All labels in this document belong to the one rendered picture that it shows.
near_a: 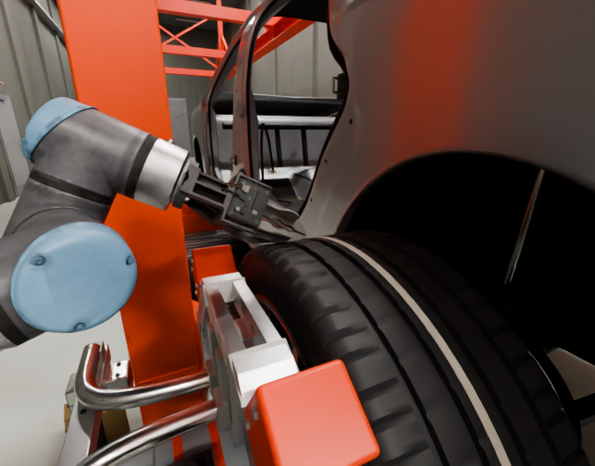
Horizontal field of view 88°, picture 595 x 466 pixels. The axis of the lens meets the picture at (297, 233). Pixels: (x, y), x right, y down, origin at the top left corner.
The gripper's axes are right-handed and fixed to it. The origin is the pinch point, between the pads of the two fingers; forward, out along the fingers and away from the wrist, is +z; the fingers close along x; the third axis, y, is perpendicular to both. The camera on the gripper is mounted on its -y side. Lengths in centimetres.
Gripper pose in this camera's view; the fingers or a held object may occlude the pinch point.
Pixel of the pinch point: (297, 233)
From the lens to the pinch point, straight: 53.0
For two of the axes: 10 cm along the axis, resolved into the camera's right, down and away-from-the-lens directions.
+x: 3.2, -9.4, 1.6
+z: 8.6, 3.5, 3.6
